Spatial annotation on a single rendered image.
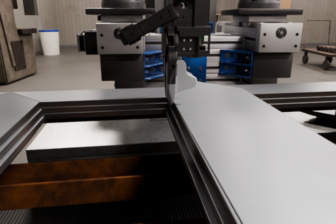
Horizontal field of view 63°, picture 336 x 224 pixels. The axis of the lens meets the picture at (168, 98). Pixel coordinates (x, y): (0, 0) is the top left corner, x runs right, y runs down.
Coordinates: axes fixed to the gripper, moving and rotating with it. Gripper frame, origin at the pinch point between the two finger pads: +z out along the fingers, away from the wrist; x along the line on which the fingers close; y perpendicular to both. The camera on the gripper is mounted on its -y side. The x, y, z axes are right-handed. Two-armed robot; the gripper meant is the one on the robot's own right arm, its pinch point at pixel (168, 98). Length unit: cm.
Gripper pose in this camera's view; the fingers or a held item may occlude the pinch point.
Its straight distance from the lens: 54.5
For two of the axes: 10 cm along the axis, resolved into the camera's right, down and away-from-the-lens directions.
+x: -1.3, -2.8, 9.5
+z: 0.0, 9.6, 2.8
